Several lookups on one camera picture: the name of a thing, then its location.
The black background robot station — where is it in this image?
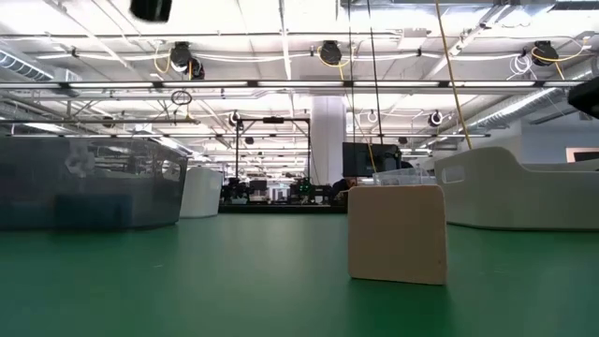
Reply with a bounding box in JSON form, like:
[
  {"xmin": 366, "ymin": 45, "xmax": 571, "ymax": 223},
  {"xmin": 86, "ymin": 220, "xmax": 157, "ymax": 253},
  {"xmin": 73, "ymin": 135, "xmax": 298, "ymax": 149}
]
[{"xmin": 219, "ymin": 176, "xmax": 334, "ymax": 206}]

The white building pillar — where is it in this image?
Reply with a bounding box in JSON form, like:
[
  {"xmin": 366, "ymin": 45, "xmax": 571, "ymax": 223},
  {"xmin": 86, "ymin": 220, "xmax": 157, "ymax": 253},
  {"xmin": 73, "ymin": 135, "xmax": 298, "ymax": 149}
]
[{"xmin": 310, "ymin": 95, "xmax": 348, "ymax": 188}]

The black computer monitor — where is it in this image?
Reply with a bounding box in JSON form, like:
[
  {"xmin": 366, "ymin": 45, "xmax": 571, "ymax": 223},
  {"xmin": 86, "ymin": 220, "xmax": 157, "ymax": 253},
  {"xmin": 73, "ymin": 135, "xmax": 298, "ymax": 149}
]
[{"xmin": 342, "ymin": 141, "xmax": 402, "ymax": 178}]

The white plastic bin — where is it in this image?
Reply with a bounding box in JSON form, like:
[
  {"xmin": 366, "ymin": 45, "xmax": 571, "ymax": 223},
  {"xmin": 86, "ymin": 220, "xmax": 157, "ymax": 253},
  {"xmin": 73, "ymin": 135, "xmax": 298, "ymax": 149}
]
[
  {"xmin": 179, "ymin": 167, "xmax": 225, "ymax": 219},
  {"xmin": 433, "ymin": 146, "xmax": 599, "ymax": 231}
]

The clear plastic bin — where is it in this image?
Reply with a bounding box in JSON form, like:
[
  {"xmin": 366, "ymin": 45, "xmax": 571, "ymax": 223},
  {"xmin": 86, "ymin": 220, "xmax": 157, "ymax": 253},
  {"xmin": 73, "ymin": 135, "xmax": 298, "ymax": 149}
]
[{"xmin": 372, "ymin": 168, "xmax": 438, "ymax": 187}]

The thin tan wooden block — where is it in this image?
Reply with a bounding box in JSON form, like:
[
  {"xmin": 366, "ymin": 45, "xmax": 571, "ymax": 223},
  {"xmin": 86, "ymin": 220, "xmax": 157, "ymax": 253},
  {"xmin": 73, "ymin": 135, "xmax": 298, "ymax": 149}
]
[{"xmin": 347, "ymin": 183, "xmax": 447, "ymax": 286}]

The long light strip bar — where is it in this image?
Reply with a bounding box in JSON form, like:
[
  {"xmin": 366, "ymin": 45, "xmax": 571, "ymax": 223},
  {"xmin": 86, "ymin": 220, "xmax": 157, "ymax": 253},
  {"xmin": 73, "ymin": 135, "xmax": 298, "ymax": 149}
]
[{"xmin": 0, "ymin": 80, "xmax": 599, "ymax": 91}]

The translucent grey plastic bin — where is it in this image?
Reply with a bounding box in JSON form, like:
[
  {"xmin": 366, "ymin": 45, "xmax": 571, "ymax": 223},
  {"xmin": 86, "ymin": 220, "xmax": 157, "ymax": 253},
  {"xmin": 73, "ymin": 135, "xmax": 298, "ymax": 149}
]
[{"xmin": 0, "ymin": 136, "xmax": 189, "ymax": 230}]

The black aluminium table frame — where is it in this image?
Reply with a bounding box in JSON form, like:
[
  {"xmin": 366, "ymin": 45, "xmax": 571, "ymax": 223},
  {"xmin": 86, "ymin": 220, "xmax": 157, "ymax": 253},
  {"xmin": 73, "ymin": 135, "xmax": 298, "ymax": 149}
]
[{"xmin": 217, "ymin": 202, "xmax": 350, "ymax": 215}]

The black background rig frame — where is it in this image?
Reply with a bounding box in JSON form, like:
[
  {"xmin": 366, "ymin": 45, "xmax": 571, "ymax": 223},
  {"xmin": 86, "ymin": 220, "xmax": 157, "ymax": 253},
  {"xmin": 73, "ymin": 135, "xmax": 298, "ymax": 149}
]
[{"xmin": 234, "ymin": 116, "xmax": 313, "ymax": 191}]

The black hanging cable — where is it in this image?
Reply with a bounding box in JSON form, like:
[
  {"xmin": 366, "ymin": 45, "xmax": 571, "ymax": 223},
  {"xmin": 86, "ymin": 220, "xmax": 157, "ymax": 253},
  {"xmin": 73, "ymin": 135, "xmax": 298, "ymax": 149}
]
[{"xmin": 366, "ymin": 0, "xmax": 385, "ymax": 146}]

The black cable loop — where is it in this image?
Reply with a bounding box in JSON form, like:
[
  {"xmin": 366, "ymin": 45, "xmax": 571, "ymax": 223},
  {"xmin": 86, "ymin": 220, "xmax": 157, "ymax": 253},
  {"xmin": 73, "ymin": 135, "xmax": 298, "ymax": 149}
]
[{"xmin": 169, "ymin": 89, "xmax": 194, "ymax": 107}]

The yellow hanging cable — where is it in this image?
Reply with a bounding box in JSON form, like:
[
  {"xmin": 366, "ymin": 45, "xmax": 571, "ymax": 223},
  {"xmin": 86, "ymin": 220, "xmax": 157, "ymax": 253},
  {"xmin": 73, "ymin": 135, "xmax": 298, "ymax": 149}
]
[{"xmin": 434, "ymin": 0, "xmax": 475, "ymax": 152}]

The silver ventilation duct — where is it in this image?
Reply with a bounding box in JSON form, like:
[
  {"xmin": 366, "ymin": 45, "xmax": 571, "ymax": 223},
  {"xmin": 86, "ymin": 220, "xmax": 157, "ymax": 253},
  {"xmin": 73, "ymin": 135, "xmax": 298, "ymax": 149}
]
[
  {"xmin": 0, "ymin": 48, "xmax": 56, "ymax": 83},
  {"xmin": 467, "ymin": 59, "xmax": 599, "ymax": 130}
]

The white framed wall panel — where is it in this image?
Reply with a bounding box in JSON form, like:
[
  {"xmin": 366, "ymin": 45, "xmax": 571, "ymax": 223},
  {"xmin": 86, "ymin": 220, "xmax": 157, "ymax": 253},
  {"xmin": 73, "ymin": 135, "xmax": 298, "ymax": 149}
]
[{"xmin": 565, "ymin": 146, "xmax": 599, "ymax": 164}]

